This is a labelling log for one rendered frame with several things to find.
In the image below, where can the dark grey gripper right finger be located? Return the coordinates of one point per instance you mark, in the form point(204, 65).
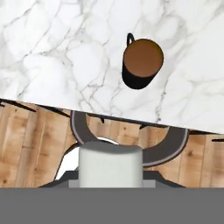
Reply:
point(153, 178)

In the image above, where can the black cup of hot chocolate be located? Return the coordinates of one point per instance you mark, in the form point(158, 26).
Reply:
point(142, 59)

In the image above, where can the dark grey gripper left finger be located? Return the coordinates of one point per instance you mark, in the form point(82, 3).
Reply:
point(70, 179)

